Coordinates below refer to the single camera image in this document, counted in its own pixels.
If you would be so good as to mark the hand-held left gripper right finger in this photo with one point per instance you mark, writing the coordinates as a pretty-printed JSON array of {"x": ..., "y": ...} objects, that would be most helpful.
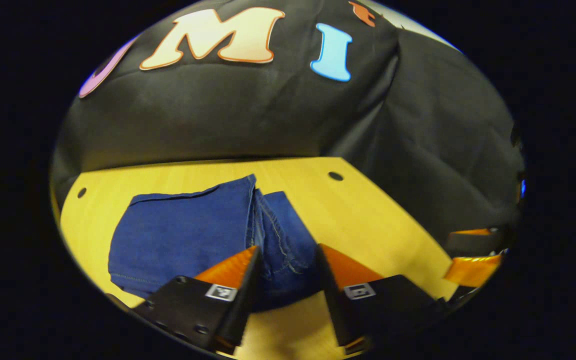
[{"x": 335, "y": 300}]

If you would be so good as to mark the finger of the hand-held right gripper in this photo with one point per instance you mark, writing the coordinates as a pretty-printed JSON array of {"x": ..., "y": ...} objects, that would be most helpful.
[
  {"x": 473, "y": 270},
  {"x": 470, "y": 243}
]

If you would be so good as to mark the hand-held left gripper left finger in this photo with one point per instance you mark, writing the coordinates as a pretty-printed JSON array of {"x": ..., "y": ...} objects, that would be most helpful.
[{"x": 243, "y": 300}]

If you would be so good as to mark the blue denim jeans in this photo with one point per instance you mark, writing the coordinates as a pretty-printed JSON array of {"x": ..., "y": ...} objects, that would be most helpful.
[{"x": 183, "y": 235}]

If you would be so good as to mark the black backdrop cloth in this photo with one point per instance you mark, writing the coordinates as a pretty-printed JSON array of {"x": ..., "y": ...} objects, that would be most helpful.
[{"x": 228, "y": 115}]

